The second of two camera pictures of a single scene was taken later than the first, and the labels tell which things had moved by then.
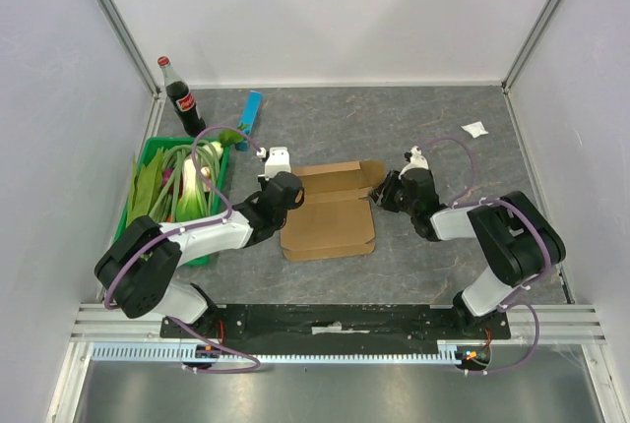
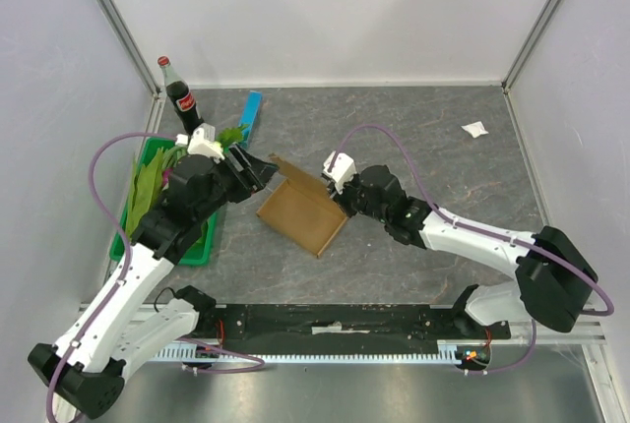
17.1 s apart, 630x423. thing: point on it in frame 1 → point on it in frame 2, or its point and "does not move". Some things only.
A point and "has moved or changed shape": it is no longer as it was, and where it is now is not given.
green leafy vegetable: [144, 187] does not move
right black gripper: [389, 191] → [340, 197]
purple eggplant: [166, 174] does not move
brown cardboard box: [334, 219] has moved or changed shape
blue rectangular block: [248, 119] does not move
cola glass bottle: [182, 99] does not move
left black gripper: [263, 182] → [252, 178]
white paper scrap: [475, 129] does not move
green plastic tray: [150, 143] does not move
